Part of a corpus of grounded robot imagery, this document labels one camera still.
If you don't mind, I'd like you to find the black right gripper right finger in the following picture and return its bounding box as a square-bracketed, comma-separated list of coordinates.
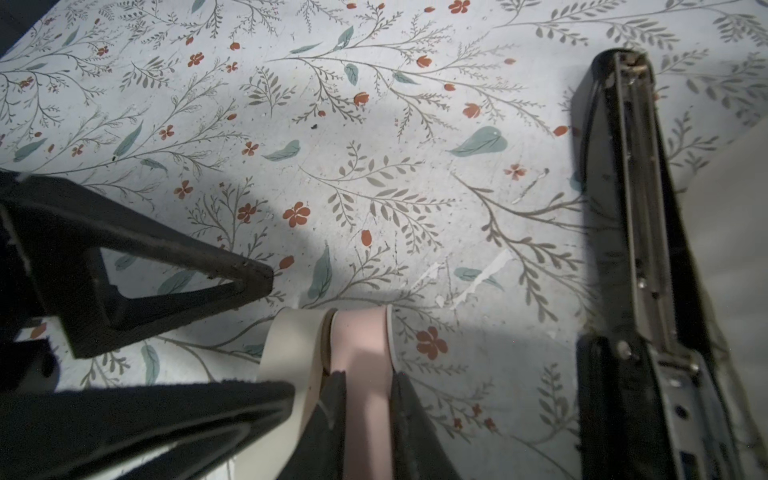
[390, 373, 461, 480]

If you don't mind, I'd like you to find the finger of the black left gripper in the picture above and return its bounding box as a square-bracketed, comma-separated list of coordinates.
[1, 381, 295, 479]
[1, 171, 274, 358]

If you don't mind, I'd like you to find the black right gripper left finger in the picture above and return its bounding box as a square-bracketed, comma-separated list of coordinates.
[278, 371, 347, 480]

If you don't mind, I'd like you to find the pink mini stapler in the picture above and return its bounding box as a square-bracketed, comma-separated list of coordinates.
[330, 306, 395, 479]

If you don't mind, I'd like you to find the white oval plastic tray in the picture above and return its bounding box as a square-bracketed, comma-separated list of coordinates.
[680, 116, 768, 433]

